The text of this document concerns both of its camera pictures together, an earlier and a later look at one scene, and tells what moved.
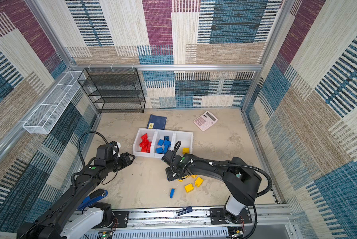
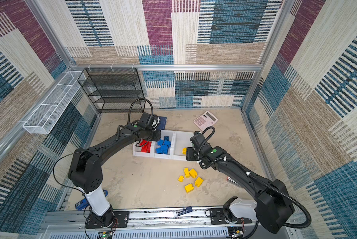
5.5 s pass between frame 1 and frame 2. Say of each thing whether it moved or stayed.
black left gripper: moved
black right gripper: moved
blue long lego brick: stayed
